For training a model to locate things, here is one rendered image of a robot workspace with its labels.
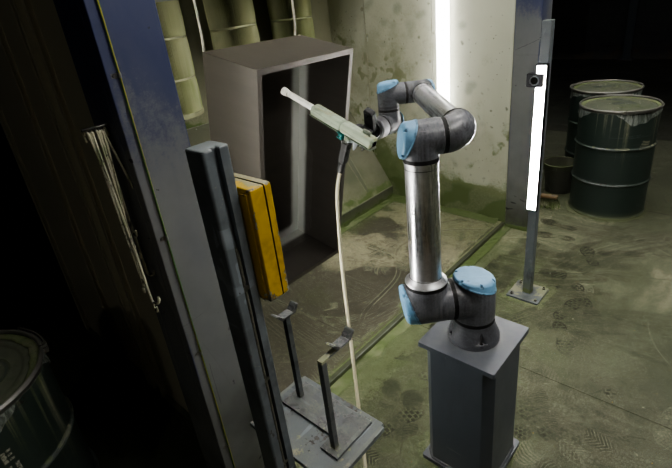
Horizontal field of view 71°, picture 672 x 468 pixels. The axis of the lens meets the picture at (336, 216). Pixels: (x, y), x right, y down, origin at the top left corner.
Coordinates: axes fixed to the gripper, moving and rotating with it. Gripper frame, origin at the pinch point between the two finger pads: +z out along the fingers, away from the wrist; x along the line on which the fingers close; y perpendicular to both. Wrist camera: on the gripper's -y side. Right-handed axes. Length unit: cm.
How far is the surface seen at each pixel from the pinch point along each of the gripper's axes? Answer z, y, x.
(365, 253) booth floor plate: -117, 153, 27
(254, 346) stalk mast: 88, 3, -46
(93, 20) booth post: 80, -40, 27
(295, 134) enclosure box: -49, 47, 63
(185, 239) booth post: 70, 17, 1
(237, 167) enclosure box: 8, 40, 47
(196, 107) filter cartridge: -40, 66, 139
